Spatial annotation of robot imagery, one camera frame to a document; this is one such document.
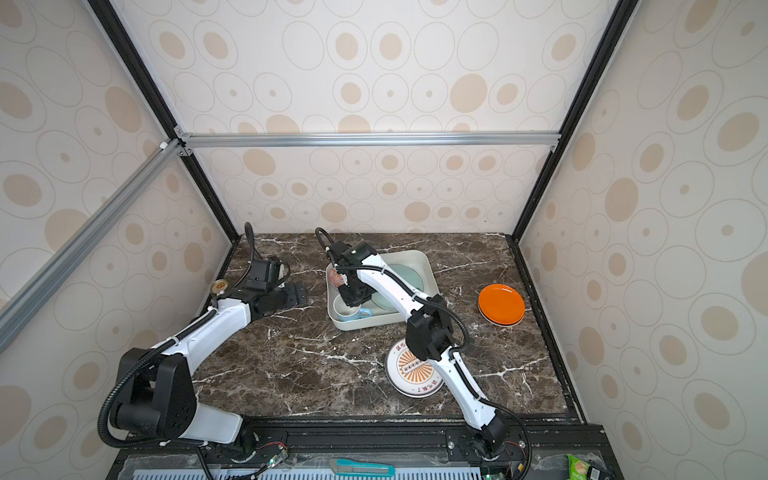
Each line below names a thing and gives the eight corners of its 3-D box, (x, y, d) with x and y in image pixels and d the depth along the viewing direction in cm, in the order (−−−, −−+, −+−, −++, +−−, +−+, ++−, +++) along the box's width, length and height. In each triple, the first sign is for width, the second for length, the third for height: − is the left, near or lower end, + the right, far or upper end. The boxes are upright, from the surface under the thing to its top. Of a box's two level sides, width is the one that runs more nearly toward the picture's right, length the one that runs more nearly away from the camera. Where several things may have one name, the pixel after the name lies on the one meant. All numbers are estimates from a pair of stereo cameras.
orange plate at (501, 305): (482, 327, 97) (485, 321, 94) (474, 289, 107) (476, 283, 103) (527, 327, 97) (531, 321, 94) (515, 290, 107) (518, 283, 104)
